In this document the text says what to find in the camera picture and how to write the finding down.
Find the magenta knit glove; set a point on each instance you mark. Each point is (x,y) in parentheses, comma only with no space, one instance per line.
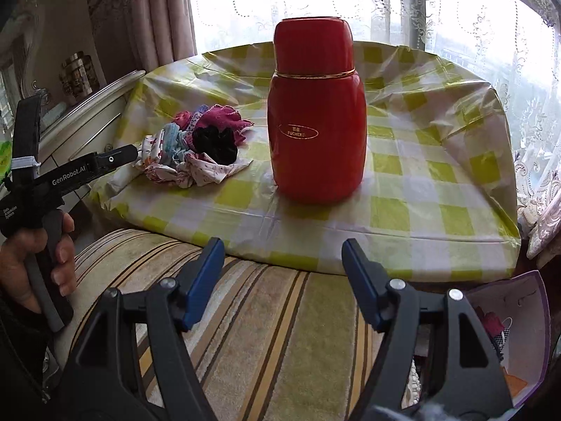
(221,117)

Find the red thermos flask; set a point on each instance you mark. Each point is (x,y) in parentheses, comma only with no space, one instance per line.
(316,111)

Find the pink curtain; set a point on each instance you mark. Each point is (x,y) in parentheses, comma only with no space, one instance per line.
(150,33)

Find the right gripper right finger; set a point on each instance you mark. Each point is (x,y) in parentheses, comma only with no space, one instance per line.
(462,379)

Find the person's left hand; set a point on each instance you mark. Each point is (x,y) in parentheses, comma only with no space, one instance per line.
(20,248)

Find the black scrunchie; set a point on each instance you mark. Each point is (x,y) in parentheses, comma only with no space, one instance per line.
(219,145)

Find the decorated tin cans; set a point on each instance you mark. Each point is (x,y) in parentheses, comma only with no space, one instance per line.
(78,77)

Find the purple white storage box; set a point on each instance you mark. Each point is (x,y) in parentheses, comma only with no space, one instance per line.
(518,311)

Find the white floral red scarf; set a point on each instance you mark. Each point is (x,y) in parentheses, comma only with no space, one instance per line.
(197,169)

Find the yellow checkered plastic tablecloth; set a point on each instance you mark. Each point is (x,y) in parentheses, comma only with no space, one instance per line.
(405,152)

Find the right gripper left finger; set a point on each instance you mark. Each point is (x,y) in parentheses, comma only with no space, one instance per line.
(106,381)

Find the light blue cloth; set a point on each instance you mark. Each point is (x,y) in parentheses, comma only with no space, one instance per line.
(175,146)

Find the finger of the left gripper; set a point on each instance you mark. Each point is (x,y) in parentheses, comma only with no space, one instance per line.
(111,160)

